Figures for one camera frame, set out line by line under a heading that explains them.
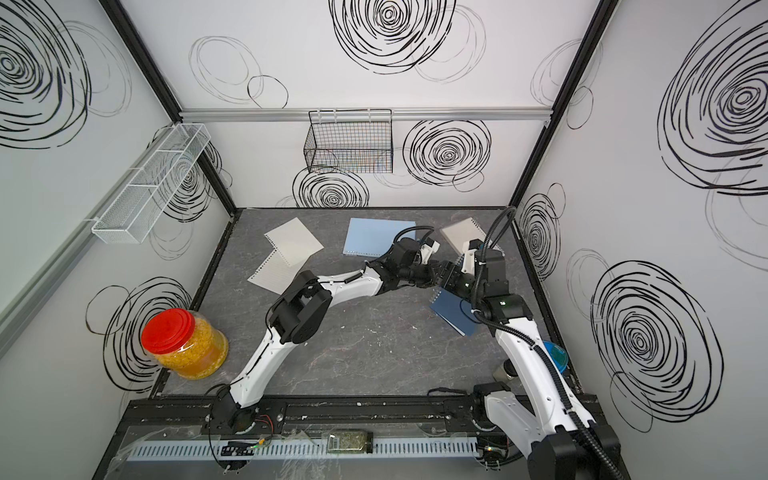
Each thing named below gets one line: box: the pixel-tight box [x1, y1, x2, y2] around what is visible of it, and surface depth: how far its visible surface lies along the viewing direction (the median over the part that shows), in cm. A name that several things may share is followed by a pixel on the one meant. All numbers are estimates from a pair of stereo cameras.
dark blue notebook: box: [430, 288, 478, 337], surface depth 71 cm
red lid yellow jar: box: [141, 308, 229, 380], surface depth 76 cm
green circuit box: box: [327, 430, 373, 454], surface depth 68 cm
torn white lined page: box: [264, 217, 324, 267], surface depth 113 cm
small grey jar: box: [493, 358, 518, 382], surface depth 75 cm
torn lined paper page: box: [247, 248, 312, 295], surface depth 104 cm
